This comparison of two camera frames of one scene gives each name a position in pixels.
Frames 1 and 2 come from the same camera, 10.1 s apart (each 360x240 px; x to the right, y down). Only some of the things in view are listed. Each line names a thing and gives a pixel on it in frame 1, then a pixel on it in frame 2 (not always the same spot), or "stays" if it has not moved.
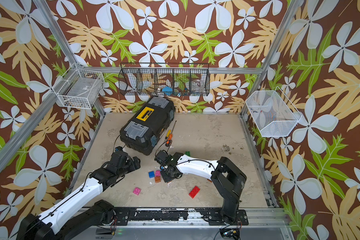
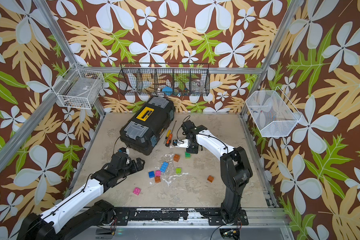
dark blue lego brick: x=151 y=174 stays
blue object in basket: x=167 y=90 stays
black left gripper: x=133 y=166 stays
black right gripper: x=165 y=178 → x=193 y=151
